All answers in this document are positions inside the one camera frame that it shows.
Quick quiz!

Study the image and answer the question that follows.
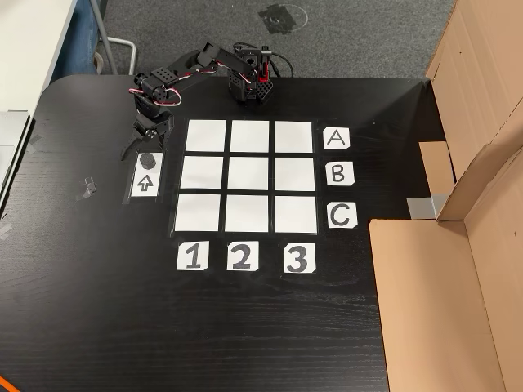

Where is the white paper grid square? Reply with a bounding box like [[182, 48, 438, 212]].
[[274, 196, 319, 234], [230, 120, 270, 154], [274, 157, 316, 192], [225, 194, 270, 234], [181, 155, 225, 190], [174, 194, 221, 232], [227, 156, 270, 191], [186, 119, 227, 152], [274, 121, 314, 154]]

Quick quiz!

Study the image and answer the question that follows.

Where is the white arrow paper sheet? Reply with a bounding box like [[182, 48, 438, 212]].
[[130, 152, 163, 198]]

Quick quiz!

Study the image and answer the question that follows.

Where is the white metal table leg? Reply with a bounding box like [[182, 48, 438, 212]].
[[92, 0, 138, 77]]

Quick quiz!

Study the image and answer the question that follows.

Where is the red black clamp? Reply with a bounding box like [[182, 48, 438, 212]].
[[257, 46, 273, 82]]

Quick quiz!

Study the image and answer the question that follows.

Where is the silver laptop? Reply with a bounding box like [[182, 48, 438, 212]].
[[0, 109, 33, 201]]

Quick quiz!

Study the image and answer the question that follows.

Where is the paper sheet number 1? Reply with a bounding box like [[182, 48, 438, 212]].
[[176, 240, 209, 271]]

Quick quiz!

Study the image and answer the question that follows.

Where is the white desk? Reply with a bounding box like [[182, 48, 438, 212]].
[[0, 0, 78, 114]]

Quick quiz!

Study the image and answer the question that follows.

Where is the paper sheet number 2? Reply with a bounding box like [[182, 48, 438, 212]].
[[226, 240, 260, 272]]

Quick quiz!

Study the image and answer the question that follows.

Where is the black floor tape patch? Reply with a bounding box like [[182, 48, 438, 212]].
[[257, 3, 302, 37]]

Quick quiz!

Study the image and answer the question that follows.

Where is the paper sheet letter A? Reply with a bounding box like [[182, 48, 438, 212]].
[[323, 127, 351, 150]]

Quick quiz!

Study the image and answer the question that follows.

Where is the paper sheet letter B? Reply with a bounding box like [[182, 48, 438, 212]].
[[325, 161, 355, 187]]

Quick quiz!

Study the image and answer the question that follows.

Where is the paper sheet number 3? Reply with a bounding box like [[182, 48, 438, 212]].
[[284, 243, 317, 274]]

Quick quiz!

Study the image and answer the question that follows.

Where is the paper sheet letter C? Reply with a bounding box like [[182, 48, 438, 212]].
[[327, 203, 359, 229]]

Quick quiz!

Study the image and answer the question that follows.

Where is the brown cardboard panel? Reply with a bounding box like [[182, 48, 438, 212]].
[[418, 0, 523, 197], [369, 134, 523, 392]]

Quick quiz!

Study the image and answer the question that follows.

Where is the black cable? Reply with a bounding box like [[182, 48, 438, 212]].
[[269, 51, 296, 78]]

